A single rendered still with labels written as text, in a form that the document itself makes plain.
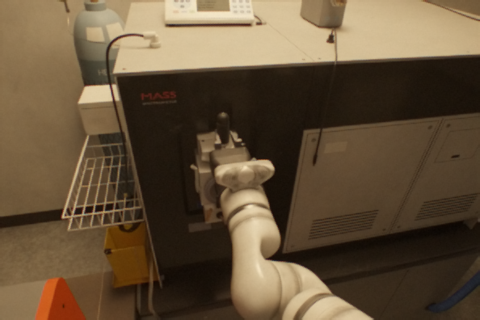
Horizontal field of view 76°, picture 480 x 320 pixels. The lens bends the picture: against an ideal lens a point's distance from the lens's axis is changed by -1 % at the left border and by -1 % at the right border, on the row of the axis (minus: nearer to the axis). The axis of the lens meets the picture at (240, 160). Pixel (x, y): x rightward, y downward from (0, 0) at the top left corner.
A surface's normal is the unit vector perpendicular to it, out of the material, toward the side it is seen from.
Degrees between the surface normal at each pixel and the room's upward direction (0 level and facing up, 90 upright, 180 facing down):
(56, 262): 0
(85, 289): 0
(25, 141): 90
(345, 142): 90
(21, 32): 90
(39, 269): 0
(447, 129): 90
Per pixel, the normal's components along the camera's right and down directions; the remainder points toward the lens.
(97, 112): 0.22, 0.58
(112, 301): 0.03, -0.80
